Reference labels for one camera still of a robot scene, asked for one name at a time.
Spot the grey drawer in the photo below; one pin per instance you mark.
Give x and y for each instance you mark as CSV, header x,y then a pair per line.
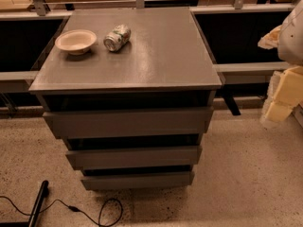
x,y
124,123
166,179
133,157

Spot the grey bottom drawer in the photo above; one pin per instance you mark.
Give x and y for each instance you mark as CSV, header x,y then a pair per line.
x,y
166,179

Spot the grey drawer cabinet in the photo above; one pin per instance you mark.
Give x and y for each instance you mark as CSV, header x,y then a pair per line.
x,y
164,65

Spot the grey middle drawer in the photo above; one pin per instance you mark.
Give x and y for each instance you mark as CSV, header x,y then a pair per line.
x,y
133,157

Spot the white paper bowl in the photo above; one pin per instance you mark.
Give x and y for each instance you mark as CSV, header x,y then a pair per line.
x,y
76,42

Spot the crushed silver soda can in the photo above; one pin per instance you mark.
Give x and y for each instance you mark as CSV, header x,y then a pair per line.
x,y
117,38

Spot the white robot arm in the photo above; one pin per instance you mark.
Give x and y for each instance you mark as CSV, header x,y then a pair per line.
x,y
285,90

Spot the grey top drawer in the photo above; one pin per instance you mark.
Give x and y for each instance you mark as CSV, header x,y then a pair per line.
x,y
124,123

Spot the black metal stand base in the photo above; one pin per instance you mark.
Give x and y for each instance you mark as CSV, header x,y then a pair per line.
x,y
35,212

